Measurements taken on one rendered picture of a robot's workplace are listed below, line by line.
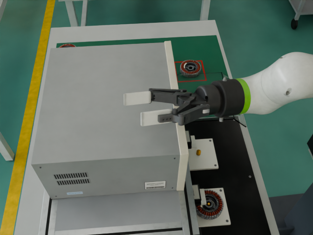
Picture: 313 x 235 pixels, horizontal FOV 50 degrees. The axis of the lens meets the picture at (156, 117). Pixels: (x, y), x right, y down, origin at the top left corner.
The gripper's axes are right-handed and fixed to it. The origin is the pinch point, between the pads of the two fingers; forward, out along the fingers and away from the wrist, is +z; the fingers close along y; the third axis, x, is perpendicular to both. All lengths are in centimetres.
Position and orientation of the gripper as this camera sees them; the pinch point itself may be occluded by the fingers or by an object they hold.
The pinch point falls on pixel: (136, 108)
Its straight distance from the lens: 78.0
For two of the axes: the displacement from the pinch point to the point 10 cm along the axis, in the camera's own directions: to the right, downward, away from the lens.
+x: 0.1, -9.3, -3.7
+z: -9.4, 1.2, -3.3
